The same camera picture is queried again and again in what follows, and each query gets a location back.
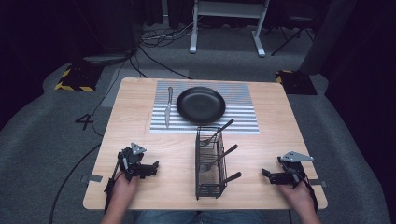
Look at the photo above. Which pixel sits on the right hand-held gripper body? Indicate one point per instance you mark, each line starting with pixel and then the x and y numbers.
pixel 295 171

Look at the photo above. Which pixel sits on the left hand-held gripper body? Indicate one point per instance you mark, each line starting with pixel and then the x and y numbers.
pixel 130 160

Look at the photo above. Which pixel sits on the person's right hand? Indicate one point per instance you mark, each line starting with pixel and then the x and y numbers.
pixel 299 197

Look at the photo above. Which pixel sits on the person's left hand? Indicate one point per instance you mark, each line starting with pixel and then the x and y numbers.
pixel 124 188

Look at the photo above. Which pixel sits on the grey tape piece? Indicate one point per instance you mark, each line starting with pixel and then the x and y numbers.
pixel 319 183
pixel 93 178

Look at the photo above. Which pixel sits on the silver table knife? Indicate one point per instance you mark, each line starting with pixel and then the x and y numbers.
pixel 168 109

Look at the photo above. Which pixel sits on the person's blue jeans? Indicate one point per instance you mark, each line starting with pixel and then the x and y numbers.
pixel 199 217

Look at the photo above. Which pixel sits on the grey striped placemat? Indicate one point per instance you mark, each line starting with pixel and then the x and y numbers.
pixel 239 118

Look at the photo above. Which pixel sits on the black round plate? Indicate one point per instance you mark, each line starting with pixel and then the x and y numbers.
pixel 200 105

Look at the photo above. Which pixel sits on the black yellow striped base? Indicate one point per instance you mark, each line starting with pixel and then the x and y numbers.
pixel 79 77
pixel 295 82

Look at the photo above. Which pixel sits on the dark stand with grey base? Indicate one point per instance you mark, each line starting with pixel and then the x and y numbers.
pixel 106 59

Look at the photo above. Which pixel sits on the black tripod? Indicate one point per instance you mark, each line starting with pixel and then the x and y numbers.
pixel 291 39

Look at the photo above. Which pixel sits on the dark grey column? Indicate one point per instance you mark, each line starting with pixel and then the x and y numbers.
pixel 327 37

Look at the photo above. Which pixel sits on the white desk frame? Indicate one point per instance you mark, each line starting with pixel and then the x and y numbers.
pixel 230 9

